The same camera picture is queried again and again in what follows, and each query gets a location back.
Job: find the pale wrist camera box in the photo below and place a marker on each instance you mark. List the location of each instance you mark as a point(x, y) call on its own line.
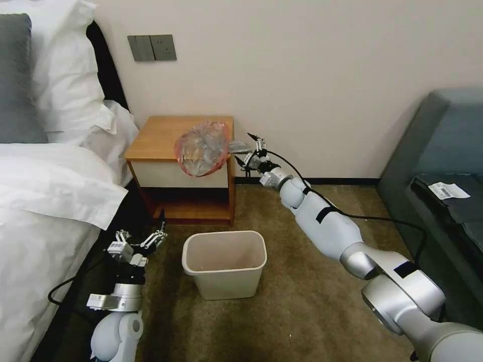
point(252, 161)
point(119, 252)

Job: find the grey pillow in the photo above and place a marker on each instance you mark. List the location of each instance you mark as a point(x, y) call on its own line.
point(17, 83)

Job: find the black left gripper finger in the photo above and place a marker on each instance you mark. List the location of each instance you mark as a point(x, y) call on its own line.
point(121, 237)
point(158, 237)

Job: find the red transparent garbage bag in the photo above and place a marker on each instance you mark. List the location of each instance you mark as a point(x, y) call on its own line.
point(203, 151)

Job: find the wooden nightstand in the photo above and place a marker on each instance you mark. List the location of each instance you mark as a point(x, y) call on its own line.
point(158, 139)

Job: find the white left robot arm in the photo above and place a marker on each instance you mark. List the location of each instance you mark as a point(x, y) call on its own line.
point(115, 333)

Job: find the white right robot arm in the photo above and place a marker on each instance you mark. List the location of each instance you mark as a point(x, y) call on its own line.
point(328, 230)

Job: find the white paper label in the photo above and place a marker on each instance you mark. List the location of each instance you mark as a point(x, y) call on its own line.
point(449, 189)

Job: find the black headboard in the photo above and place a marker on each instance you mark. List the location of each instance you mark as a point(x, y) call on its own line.
point(107, 64)

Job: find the grey wall switch plate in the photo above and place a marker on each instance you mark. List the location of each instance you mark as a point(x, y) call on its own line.
point(140, 48)

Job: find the black folded cloth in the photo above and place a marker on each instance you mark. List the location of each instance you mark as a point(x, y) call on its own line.
point(453, 222)

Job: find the white bed sheet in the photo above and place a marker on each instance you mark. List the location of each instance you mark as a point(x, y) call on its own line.
point(120, 139)

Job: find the black bed base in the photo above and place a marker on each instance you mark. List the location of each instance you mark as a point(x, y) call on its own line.
point(81, 264)

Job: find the grey wall socket plate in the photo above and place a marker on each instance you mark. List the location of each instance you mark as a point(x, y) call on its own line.
point(164, 46)

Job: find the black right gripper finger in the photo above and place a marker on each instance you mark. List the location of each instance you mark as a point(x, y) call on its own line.
point(242, 163)
point(261, 145)

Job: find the white duvet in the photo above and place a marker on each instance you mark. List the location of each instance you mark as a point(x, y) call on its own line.
point(45, 211)

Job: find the white pillow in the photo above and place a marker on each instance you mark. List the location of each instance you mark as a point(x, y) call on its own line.
point(64, 75)

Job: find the beige plastic trash can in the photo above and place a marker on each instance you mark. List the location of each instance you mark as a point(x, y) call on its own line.
point(226, 283)

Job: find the grey-green sofa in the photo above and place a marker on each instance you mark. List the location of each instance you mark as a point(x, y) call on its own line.
point(411, 151)

